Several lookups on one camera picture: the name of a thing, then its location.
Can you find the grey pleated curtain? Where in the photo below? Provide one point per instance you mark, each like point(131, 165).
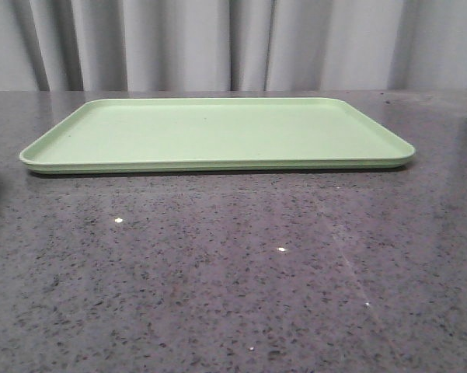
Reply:
point(190, 46)

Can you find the light green plastic tray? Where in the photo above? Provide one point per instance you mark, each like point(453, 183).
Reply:
point(212, 134)

